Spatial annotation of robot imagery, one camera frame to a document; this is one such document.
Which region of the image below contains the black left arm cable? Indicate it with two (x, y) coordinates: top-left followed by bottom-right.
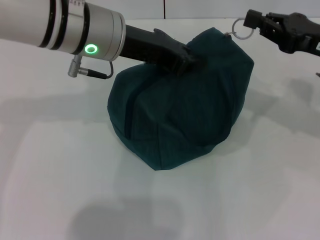
(82, 61), (115, 80)

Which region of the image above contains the dark teal insulated lunch bag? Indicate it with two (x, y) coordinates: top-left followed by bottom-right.
(106, 16), (256, 171)

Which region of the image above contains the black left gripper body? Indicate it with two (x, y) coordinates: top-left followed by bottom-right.
(119, 24), (186, 73)

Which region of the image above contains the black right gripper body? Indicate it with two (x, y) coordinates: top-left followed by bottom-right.
(278, 12), (320, 57)

